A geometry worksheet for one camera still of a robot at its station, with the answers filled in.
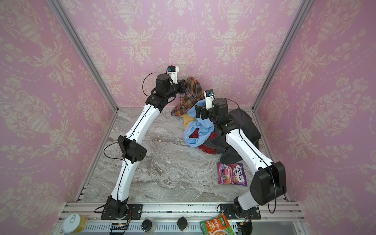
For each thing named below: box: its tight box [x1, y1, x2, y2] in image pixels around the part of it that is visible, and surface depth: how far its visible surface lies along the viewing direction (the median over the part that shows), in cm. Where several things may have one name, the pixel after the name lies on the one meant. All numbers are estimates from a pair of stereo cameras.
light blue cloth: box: [183, 99, 215, 148], surface depth 96 cm
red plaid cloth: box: [170, 77, 205, 117], surface depth 91 cm
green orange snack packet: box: [200, 212, 236, 235], surface depth 70 cm
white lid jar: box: [62, 213, 89, 235], surface depth 69 cm
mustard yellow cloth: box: [181, 113, 196, 130], surface depth 112 cm
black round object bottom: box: [236, 221, 253, 235], surface depth 73 cm
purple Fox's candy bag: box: [217, 162, 248, 187], surface depth 86 cm
